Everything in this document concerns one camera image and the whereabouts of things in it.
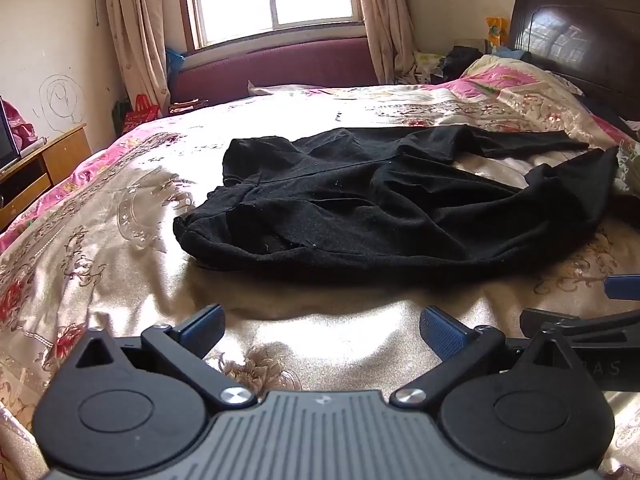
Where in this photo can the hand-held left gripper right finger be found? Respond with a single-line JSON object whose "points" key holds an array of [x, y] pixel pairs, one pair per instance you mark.
{"points": [[442, 332]]}

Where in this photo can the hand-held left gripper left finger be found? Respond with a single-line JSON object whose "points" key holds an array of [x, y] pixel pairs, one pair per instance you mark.
{"points": [[202, 331]]}

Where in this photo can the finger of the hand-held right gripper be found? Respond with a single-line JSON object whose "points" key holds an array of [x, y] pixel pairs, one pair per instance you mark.
{"points": [[622, 287], [550, 322]]}

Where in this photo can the black pants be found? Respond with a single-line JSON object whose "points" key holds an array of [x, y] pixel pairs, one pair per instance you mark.
{"points": [[380, 200]]}

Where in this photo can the floral satin bed blanket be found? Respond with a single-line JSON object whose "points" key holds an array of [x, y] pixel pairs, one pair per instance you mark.
{"points": [[110, 240]]}

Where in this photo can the dark navy cloth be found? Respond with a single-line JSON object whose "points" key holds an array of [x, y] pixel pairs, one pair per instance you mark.
{"points": [[607, 110]]}

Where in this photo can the red bag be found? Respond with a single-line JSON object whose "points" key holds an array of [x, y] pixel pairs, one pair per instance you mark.
{"points": [[142, 115]]}

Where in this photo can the wooden cabinet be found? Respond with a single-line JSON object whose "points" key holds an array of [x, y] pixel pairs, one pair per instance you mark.
{"points": [[60, 157]]}

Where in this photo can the blue cloth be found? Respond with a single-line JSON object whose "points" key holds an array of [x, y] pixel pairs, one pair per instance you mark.
{"points": [[510, 53]]}

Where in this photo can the dark wooden headboard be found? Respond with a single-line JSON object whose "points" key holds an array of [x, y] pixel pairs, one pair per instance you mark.
{"points": [[575, 30]]}

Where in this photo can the blue bag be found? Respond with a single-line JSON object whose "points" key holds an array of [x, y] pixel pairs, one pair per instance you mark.
{"points": [[174, 67]]}

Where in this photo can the light patterned cloth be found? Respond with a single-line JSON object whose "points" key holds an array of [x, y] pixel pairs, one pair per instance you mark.
{"points": [[427, 65]]}

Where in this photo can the dark clothes pile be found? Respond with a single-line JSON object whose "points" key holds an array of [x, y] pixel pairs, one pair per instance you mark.
{"points": [[460, 62]]}

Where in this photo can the pink cloth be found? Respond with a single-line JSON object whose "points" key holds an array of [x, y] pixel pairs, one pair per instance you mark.
{"points": [[20, 127]]}

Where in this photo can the television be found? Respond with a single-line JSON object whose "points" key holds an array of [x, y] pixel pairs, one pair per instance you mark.
{"points": [[7, 135]]}

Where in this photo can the yellow toy box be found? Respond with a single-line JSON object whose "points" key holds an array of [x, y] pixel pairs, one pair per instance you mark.
{"points": [[496, 32]]}

